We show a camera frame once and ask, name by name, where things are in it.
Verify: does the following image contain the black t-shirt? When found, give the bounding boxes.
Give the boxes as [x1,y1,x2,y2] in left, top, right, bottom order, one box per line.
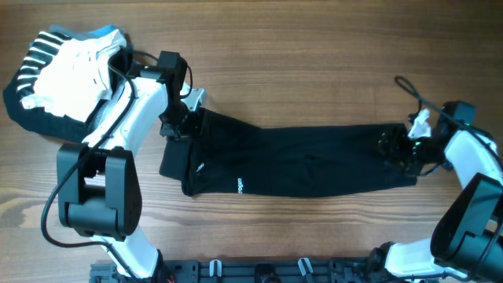
[159,109,417,198]

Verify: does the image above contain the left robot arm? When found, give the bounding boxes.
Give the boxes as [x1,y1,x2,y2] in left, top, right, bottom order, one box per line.
[41,51,205,282]

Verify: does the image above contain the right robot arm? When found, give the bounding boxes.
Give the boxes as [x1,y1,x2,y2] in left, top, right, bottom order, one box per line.
[363,101,502,282]

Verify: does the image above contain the grey blue folded garments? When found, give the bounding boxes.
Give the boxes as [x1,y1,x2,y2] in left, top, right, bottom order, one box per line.
[50,25,128,133]

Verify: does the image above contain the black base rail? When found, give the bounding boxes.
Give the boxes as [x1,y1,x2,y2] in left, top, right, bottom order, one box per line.
[89,257,384,283]

